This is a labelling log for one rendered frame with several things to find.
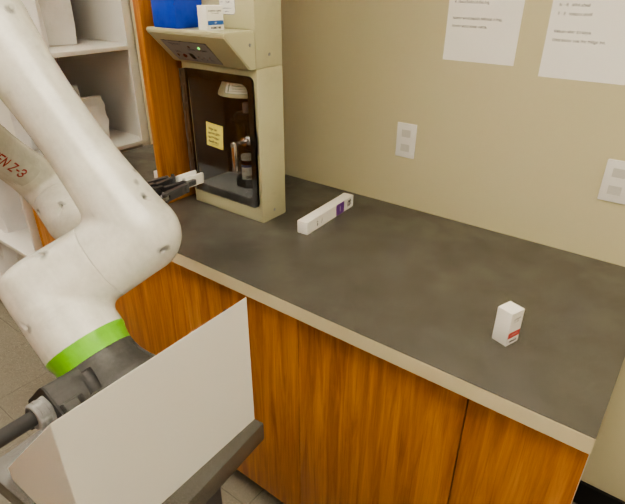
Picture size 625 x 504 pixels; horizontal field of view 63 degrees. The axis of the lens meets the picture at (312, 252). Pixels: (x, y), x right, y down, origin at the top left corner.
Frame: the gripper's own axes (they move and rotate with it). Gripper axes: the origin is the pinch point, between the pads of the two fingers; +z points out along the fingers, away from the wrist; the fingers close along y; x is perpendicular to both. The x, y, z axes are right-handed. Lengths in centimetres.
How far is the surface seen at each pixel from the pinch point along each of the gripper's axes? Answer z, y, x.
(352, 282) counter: 11, -48, 20
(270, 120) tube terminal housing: 28.3, -4.6, -11.6
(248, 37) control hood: 20.7, -4.2, -35.1
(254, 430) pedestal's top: -41, -62, 20
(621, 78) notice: 67, -87, -29
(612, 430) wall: 67, -114, 76
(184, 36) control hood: 12.3, 11.7, -34.7
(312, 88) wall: 66, 9, -14
